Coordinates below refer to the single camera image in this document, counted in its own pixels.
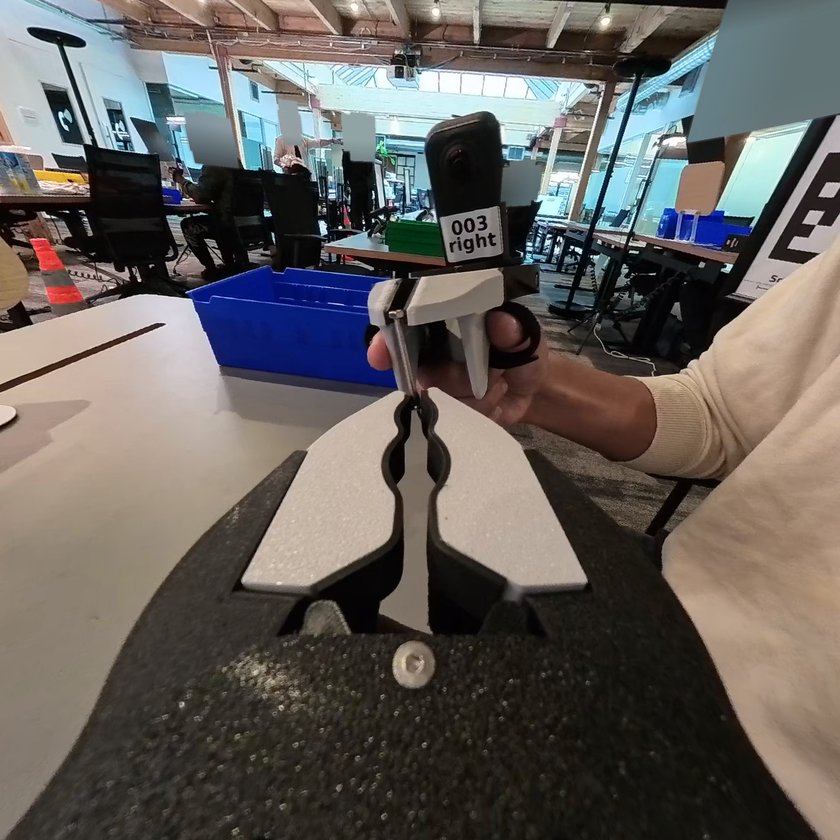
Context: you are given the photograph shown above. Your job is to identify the orange traffic cone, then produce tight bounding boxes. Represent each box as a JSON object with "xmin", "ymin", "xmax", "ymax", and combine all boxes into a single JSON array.
[{"xmin": 28, "ymin": 236, "xmax": 88, "ymax": 315}]

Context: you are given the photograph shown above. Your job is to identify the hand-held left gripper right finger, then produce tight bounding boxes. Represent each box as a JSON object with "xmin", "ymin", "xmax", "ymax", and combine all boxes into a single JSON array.
[{"xmin": 417, "ymin": 387, "xmax": 589, "ymax": 634}]

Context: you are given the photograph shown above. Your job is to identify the person's cream sweater torso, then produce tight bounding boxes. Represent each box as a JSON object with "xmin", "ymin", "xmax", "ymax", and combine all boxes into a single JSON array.
[{"xmin": 659, "ymin": 394, "xmax": 840, "ymax": 840}]

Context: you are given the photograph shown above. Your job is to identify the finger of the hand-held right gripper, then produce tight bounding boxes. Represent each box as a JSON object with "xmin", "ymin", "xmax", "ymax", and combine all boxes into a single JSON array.
[
  {"xmin": 402, "ymin": 271, "xmax": 508, "ymax": 327},
  {"xmin": 366, "ymin": 277, "xmax": 421, "ymax": 327}
]

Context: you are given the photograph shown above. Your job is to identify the long metal bolt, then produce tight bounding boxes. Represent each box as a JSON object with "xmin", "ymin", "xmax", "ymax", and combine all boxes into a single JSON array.
[{"xmin": 388, "ymin": 310, "xmax": 421, "ymax": 406}]

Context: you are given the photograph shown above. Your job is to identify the wooden office desk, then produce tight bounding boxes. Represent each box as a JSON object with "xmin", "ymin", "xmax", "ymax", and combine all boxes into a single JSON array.
[
  {"xmin": 538, "ymin": 220, "xmax": 746, "ymax": 342},
  {"xmin": 323, "ymin": 230, "xmax": 454, "ymax": 271}
]

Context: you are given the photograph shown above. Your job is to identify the green plastic bin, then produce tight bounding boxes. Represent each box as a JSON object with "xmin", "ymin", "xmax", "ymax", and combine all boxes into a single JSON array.
[{"xmin": 386, "ymin": 220, "xmax": 448, "ymax": 258}]

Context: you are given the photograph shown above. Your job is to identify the blue plastic divided bin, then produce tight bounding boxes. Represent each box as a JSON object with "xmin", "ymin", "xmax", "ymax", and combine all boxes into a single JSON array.
[{"xmin": 185, "ymin": 264, "xmax": 409, "ymax": 389}]

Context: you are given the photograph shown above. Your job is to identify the black patterned marker sign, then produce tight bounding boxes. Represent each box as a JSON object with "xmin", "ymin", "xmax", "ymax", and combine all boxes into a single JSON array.
[{"xmin": 734, "ymin": 117, "xmax": 840, "ymax": 299}]

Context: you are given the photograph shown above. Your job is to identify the person's right hand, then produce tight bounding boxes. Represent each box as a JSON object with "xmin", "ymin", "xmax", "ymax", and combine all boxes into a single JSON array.
[{"xmin": 366, "ymin": 310, "xmax": 595, "ymax": 434}]

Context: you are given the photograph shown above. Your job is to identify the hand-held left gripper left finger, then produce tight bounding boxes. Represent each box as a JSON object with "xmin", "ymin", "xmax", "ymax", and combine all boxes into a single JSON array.
[{"xmin": 240, "ymin": 390, "xmax": 413, "ymax": 634}]

